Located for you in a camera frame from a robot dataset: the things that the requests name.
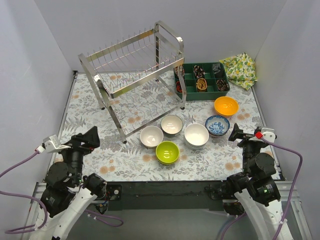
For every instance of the blue floral white bowl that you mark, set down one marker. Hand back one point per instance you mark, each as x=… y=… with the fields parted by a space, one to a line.
x=217 y=125

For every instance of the pink black rolled tie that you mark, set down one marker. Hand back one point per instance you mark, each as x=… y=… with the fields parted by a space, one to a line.
x=198 y=72

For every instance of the green divided organizer tray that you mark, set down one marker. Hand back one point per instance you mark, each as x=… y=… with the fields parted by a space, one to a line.
x=212 y=92

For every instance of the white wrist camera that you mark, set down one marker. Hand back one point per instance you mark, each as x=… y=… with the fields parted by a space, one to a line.
x=50 y=144
x=266 y=134

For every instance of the steel two-tier dish rack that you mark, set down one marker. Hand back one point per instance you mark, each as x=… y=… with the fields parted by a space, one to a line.
x=127 y=78

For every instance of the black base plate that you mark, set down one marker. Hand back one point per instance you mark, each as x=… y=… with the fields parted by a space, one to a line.
x=167 y=195

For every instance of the beige floral bowl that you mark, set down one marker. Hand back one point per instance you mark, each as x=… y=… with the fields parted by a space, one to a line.
x=151 y=136

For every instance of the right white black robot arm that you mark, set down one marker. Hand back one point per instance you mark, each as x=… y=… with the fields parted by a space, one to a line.
x=255 y=187

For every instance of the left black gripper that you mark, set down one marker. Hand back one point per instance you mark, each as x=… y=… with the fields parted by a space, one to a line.
x=78 y=145

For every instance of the lime green bowl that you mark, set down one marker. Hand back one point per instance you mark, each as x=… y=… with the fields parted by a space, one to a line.
x=166 y=163
x=167 y=151

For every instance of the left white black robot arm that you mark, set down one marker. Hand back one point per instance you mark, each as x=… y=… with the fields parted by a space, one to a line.
x=67 y=192

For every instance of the teal blue bowl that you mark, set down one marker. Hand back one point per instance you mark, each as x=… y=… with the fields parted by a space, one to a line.
x=171 y=125

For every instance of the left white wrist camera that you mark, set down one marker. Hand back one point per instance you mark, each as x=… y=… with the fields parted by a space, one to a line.
x=50 y=144

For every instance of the yellow patterned rolled tie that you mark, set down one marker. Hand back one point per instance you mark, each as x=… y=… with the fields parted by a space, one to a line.
x=201 y=85

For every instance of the orange navy rolled tie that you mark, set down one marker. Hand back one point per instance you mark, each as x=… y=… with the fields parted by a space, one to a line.
x=178 y=87

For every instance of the yellow ribbed bowl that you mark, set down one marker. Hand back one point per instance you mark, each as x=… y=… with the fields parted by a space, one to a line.
x=226 y=106

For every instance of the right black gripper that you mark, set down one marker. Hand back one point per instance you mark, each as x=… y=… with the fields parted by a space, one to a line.
x=244 y=138

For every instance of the dark floral rolled tie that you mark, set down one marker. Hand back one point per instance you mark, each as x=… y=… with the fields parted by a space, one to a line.
x=222 y=85

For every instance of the white ribbed bowl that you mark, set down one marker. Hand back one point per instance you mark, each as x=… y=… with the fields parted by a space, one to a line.
x=195 y=147
x=196 y=135

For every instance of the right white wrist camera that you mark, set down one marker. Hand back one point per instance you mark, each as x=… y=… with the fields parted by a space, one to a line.
x=266 y=134

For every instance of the white ribbed bowl front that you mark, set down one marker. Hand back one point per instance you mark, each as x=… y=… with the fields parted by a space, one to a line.
x=196 y=135

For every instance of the grey rolled tie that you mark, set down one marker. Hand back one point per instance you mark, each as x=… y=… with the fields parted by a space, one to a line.
x=218 y=70

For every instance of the lemon print cloth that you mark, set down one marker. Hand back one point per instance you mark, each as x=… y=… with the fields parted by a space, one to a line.
x=240 y=70

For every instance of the floral table mat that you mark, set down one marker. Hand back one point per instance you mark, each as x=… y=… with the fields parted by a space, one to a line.
x=132 y=161

